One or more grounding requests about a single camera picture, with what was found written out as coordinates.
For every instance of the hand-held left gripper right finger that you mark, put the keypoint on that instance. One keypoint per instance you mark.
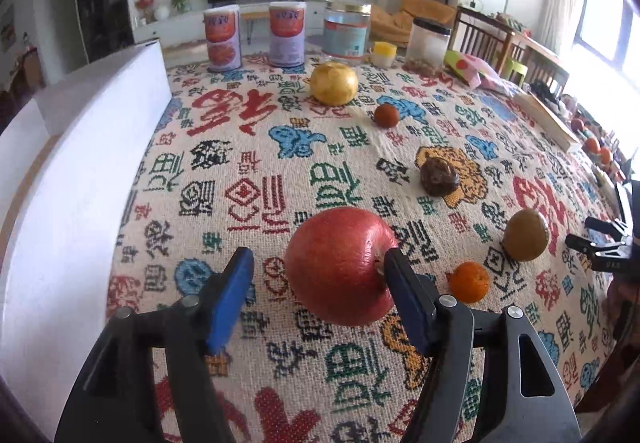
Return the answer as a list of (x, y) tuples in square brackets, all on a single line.
[(407, 308)]

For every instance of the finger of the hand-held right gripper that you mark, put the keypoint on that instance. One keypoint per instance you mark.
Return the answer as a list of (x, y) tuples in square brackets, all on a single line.
[(595, 250), (607, 225)]

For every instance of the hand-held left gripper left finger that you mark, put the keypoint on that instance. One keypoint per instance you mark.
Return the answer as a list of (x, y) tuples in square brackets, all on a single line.
[(230, 303)]

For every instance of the orange tangerine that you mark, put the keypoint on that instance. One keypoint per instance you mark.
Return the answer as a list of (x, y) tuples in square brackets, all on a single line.
[(469, 280)]

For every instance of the red apple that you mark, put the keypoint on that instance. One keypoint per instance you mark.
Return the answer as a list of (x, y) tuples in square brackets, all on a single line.
[(335, 268)]

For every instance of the brown shiitake mushroom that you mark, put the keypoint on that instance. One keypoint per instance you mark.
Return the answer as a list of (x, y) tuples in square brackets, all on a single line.
[(439, 177)]

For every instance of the white cardboard box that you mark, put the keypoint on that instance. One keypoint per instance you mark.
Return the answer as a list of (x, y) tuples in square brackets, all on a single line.
[(75, 198)]

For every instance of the small reddish brown plum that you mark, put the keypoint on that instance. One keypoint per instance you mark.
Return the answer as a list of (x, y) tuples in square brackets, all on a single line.
[(386, 115)]

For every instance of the yellow apple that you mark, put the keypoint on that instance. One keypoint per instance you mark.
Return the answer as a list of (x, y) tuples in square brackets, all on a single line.
[(333, 83)]

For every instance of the black flat device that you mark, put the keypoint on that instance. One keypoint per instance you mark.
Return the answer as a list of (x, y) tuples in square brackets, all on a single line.
[(627, 200)]

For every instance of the thick book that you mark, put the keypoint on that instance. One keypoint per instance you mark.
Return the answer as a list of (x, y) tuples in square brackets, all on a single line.
[(547, 120)]

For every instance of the printed woven blanket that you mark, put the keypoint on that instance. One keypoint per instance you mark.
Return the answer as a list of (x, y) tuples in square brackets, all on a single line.
[(310, 203)]

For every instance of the wooden slatted chair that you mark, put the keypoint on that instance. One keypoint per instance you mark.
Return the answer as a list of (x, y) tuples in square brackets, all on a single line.
[(480, 35), (545, 68)]

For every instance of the green plastic stool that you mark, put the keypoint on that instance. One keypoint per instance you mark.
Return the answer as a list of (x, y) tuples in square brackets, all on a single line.
[(515, 69)]

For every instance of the colourful snack bag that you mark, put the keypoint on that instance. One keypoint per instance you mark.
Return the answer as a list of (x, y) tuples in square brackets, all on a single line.
[(472, 70)]

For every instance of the clear plastic jar black lid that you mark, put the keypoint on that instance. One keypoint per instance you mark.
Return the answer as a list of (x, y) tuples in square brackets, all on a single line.
[(427, 45)]

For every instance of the small yellow cup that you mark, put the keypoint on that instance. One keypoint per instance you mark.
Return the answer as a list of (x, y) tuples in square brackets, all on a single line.
[(382, 54)]

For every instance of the left red-label canister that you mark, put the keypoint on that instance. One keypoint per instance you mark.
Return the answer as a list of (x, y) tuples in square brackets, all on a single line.
[(223, 40)]

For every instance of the red-label canister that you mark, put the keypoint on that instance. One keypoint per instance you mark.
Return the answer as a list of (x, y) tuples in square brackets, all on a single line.
[(223, 40), (286, 33)]

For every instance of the right red-label canister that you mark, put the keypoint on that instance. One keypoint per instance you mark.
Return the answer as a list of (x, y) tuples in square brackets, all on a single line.
[(286, 33)]

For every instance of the white television cabinet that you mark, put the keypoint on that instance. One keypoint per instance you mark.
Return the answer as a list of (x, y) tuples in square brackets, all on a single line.
[(170, 25)]

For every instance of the blue labelled glass jar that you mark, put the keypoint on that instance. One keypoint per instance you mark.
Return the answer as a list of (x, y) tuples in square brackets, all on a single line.
[(346, 30)]

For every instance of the yellow cushioned chair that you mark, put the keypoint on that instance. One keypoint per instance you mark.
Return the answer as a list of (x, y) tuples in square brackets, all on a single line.
[(400, 20)]

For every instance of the wooden bench hairpin legs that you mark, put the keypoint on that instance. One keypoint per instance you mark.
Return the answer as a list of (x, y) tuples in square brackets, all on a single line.
[(255, 13)]

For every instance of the white globe lamp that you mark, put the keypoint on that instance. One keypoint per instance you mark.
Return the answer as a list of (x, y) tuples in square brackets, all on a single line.
[(161, 13)]

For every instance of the red flowers in vase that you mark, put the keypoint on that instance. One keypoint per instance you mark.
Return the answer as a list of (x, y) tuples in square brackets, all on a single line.
[(146, 5)]

